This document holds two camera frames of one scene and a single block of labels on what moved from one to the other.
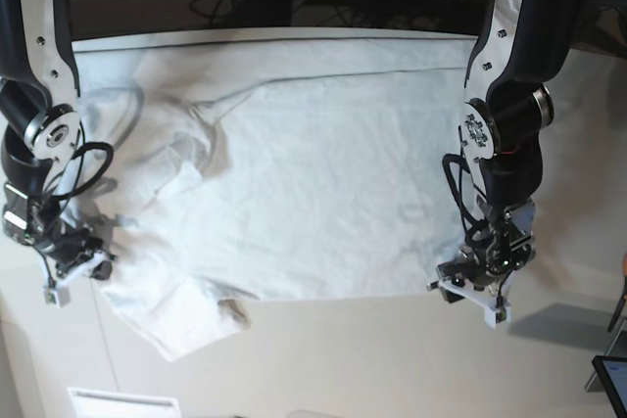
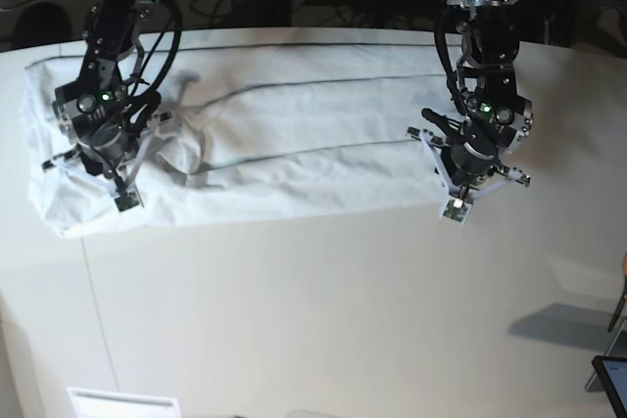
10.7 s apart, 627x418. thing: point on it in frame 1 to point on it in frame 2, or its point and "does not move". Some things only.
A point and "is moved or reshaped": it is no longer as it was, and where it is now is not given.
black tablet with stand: (610, 373) does not move
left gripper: (70, 249) to (105, 149)
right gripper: (481, 266) to (471, 161)
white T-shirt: (258, 166) is moved or reshaped
